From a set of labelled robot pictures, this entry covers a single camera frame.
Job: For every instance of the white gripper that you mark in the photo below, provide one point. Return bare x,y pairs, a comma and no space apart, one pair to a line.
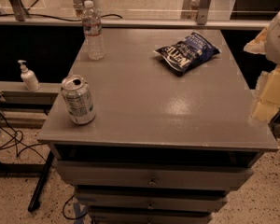
279,37

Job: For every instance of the blue Kettle chip bag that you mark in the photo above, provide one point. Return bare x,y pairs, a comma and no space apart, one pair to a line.
188,53

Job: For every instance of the grey drawer cabinet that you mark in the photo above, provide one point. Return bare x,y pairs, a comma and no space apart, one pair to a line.
144,113

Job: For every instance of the clear plastic water bottle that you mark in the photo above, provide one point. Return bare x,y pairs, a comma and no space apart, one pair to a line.
93,32

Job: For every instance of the silver soda can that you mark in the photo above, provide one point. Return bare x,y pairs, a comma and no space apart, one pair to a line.
77,96

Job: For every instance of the bottom grey drawer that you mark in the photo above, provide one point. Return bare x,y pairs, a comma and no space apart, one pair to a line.
141,216

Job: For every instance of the grey drawer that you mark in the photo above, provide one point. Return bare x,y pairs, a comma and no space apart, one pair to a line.
156,199
141,216
151,176

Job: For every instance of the middle grey drawer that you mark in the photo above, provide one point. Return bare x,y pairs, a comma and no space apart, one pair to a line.
156,199

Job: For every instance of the top grey drawer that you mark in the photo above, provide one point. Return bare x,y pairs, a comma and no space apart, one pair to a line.
151,176

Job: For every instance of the white pump dispenser bottle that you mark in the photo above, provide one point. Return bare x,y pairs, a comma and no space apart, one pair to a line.
28,77

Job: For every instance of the black table leg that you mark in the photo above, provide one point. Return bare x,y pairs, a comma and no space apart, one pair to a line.
35,203

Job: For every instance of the right metal bracket post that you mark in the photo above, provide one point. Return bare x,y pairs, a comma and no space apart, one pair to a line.
202,12

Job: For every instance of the left metal bracket post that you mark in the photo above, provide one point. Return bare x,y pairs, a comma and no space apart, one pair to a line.
18,9

